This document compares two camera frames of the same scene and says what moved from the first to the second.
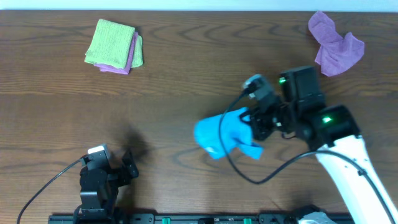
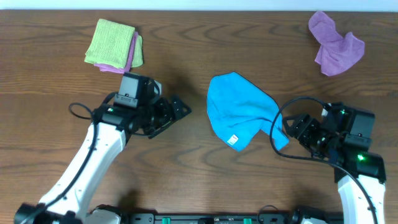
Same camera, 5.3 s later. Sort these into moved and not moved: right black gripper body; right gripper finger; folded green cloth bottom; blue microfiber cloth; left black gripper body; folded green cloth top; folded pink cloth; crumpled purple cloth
Moved: right black gripper body; right gripper finger; blue microfiber cloth; left black gripper body
Not moved: folded pink cloth; folded green cloth bottom; crumpled purple cloth; folded green cloth top
